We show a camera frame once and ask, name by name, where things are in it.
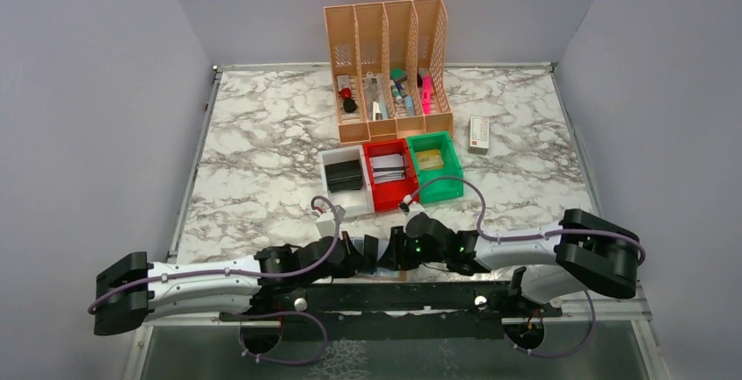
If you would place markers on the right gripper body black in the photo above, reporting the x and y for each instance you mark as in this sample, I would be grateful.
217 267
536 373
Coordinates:
408 254

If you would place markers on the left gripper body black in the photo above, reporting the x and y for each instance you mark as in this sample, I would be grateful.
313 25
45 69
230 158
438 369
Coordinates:
345 269

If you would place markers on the brown leather card holder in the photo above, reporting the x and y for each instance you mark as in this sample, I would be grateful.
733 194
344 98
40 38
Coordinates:
379 274

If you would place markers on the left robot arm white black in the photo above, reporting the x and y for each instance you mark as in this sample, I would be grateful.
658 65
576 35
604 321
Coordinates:
133 290

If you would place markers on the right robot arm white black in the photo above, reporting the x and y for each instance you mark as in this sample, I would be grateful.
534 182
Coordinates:
580 252

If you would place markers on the white card stack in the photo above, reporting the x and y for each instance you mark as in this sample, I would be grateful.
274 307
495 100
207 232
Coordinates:
388 168

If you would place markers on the gold card stack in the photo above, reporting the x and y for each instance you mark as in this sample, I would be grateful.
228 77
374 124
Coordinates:
429 160

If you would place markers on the black card stack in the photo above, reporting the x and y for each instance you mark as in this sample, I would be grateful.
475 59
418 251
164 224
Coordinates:
344 176

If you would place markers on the red plastic bin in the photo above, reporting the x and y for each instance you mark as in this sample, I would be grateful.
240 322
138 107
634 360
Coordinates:
387 196

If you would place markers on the white plastic bin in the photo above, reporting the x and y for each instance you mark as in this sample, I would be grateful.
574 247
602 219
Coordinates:
357 202

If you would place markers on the green plastic bin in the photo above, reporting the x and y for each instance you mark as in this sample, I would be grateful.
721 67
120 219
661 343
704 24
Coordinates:
446 189

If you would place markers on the white red small box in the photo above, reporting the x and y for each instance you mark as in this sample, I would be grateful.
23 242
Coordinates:
479 135

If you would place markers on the blue white marker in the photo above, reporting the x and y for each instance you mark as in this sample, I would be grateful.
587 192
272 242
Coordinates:
409 105

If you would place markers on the red black small object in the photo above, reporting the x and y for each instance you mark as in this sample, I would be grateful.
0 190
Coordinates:
349 105

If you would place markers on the pink highlighter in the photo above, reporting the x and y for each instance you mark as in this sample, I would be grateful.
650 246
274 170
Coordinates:
426 92

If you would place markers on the teal capped marker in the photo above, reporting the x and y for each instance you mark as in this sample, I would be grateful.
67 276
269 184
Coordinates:
398 77

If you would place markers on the peach desk file organizer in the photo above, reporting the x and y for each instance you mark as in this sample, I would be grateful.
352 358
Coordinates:
365 42

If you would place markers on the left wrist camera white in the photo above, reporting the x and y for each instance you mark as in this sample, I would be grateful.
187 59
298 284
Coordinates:
327 225

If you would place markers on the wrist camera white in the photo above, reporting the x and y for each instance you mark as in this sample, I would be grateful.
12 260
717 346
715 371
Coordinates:
410 207
327 225

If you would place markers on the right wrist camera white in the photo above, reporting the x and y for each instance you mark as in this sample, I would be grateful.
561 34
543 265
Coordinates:
410 207

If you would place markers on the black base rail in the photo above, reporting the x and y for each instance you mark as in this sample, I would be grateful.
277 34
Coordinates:
389 311

